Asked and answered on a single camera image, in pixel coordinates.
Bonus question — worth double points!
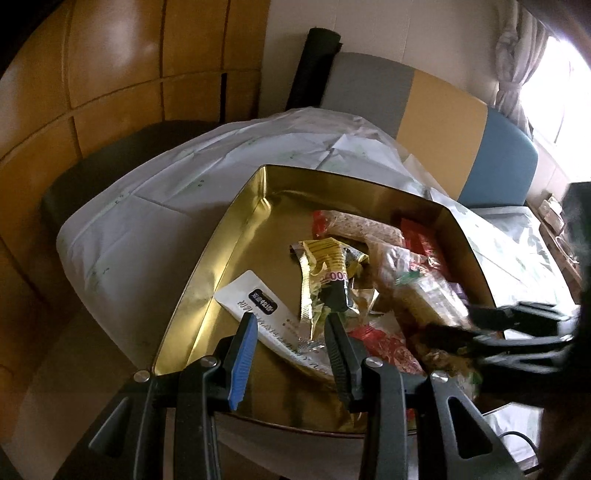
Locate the pastry snack packet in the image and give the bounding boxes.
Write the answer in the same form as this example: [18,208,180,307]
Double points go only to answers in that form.
[411,342,483,398]

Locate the black rolled mat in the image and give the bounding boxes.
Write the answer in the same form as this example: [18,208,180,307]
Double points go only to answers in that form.
[285,28,345,110]

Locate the clear nut snack packet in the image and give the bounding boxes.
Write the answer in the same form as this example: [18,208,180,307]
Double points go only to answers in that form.
[369,242,444,296]

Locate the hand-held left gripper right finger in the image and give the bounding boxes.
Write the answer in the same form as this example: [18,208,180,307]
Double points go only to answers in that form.
[323,313,525,480]

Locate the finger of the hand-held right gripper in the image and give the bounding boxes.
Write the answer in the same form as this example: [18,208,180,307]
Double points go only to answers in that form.
[466,301,575,330]
[422,322,495,358]

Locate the tied patterned curtain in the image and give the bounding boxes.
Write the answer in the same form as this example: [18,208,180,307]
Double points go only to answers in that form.
[495,18,550,134]

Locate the black cable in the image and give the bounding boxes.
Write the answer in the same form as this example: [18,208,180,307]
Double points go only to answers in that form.
[496,429,541,457]

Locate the gold tin box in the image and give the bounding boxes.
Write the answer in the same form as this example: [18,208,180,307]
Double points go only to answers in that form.
[151,164,502,437]

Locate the wooden side table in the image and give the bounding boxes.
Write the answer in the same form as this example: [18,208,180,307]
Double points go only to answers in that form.
[526,189,583,287]

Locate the grey yellow blue chair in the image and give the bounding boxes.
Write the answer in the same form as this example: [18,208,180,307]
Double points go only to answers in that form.
[318,52,540,208]

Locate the window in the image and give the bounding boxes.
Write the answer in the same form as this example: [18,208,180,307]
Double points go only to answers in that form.
[526,28,587,148]

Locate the silver rice cracker packet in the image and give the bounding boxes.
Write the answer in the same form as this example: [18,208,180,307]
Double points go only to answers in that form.
[392,270,472,328]

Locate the red white small snack packet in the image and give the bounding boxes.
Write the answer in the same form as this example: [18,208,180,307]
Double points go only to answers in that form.
[348,323,426,374]

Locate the white long sachet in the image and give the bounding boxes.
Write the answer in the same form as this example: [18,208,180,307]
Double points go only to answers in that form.
[215,270,338,381]

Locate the large red snack packet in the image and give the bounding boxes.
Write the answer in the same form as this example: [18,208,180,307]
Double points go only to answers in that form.
[399,218,451,278]

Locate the yellow snack packet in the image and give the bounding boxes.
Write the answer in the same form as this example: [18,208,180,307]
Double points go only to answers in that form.
[290,237,380,340]

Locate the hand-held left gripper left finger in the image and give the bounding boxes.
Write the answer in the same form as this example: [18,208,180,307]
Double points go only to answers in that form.
[85,312,259,480]

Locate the white printed tablecloth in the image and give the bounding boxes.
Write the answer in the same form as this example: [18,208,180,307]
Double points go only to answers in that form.
[56,107,578,365]

